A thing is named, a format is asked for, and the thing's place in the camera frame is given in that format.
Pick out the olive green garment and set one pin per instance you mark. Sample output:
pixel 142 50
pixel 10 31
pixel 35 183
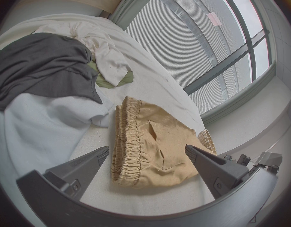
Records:
pixel 126 78

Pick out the tan shorts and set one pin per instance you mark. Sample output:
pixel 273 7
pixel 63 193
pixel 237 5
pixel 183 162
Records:
pixel 155 145

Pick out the white garment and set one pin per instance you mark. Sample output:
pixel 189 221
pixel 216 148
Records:
pixel 107 63

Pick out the grey-green curtain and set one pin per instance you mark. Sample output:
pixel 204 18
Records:
pixel 128 6

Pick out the window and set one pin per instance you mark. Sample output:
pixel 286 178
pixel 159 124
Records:
pixel 183 44

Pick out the pale blue garment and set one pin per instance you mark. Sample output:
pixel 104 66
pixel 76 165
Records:
pixel 41 126

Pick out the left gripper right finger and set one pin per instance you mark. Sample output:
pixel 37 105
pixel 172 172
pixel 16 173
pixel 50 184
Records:
pixel 214 171

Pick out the black garment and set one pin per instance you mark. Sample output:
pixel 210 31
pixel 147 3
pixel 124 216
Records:
pixel 41 63

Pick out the bed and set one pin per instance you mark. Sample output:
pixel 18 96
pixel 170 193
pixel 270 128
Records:
pixel 150 79

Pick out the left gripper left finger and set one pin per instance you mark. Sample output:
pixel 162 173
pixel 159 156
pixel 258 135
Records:
pixel 79 174

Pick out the round woven basket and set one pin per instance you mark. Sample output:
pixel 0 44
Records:
pixel 208 141

